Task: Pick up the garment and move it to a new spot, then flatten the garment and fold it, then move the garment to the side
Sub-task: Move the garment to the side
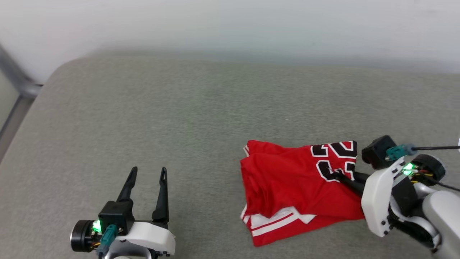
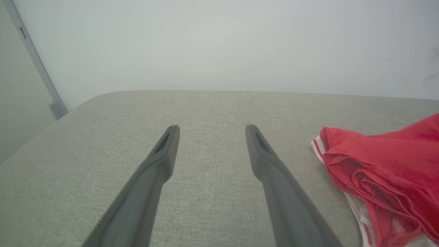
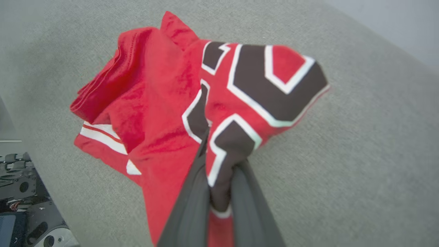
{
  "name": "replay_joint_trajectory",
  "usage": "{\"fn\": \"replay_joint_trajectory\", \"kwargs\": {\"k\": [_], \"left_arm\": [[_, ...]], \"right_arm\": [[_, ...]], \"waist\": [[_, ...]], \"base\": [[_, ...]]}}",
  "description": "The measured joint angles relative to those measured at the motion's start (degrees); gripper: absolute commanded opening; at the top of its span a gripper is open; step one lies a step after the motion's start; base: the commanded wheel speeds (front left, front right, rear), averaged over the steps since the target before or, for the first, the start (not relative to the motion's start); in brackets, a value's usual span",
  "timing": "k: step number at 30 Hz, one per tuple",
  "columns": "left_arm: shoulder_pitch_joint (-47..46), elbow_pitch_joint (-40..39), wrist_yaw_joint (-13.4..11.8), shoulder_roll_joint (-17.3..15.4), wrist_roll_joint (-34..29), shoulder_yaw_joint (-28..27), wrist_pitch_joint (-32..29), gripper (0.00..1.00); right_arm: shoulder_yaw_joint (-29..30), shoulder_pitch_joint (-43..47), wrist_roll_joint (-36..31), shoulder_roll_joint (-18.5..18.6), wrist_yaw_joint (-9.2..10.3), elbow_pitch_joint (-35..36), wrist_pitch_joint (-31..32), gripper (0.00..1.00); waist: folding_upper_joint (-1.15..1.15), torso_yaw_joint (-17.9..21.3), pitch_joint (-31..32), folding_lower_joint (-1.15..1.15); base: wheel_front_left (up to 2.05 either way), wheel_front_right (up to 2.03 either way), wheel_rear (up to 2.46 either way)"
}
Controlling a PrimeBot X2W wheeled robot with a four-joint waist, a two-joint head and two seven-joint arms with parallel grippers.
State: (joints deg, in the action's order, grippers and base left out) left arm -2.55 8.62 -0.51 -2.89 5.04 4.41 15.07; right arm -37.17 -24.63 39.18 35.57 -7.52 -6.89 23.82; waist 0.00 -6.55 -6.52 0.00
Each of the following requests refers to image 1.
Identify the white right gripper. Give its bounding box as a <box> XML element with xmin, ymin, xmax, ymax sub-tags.
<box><xmin>333</xmin><ymin>154</ymin><xmax>447</xmax><ymax>249</ymax></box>

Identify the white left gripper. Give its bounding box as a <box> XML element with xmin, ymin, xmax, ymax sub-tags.
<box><xmin>70</xmin><ymin>166</ymin><xmax>176</xmax><ymax>259</ymax></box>

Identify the red and white basketball jersey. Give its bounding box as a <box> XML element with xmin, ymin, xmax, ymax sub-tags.
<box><xmin>239</xmin><ymin>140</ymin><xmax>366</xmax><ymax>247</ymax></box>

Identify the right cable with teal plug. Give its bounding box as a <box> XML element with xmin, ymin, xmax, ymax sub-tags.
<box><xmin>385</xmin><ymin>144</ymin><xmax>460</xmax><ymax>162</ymax></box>

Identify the cable with teal plug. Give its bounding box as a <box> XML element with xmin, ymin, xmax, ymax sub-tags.
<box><xmin>96</xmin><ymin>224</ymin><xmax>119</xmax><ymax>259</ymax></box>
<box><xmin>385</xmin><ymin>144</ymin><xmax>460</xmax><ymax>162</ymax></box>

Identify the left cable with teal plug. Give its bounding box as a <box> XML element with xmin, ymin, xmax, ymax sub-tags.
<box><xmin>96</xmin><ymin>224</ymin><xmax>119</xmax><ymax>259</ymax></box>

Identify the grey metal pipe frame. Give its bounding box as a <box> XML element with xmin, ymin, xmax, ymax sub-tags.
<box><xmin>0</xmin><ymin>45</ymin><xmax>43</xmax><ymax>159</ymax></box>

